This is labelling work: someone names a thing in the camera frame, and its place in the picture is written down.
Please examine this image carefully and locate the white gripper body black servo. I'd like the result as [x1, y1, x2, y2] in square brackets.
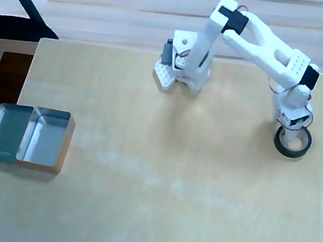
[273, 98, 317, 135]

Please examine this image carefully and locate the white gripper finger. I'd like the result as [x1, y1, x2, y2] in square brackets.
[280, 127, 300, 148]

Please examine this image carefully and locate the black tape roll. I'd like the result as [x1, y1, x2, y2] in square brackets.
[271, 123, 315, 161]

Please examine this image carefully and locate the metal tray lid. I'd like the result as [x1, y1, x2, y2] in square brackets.
[0, 101, 35, 166]

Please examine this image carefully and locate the light wooden board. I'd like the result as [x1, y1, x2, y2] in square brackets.
[0, 19, 323, 242]

